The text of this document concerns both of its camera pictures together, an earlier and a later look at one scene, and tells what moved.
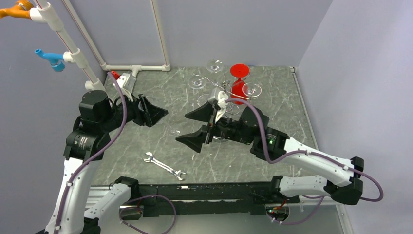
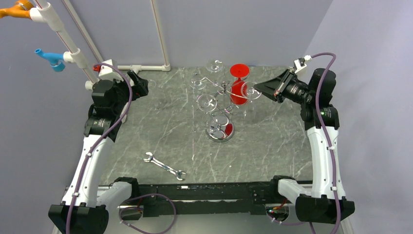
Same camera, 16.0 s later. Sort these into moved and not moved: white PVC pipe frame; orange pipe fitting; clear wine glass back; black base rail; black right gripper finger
Moved: black right gripper finger
Not moved: clear wine glass back; white PVC pipe frame; black base rail; orange pipe fitting
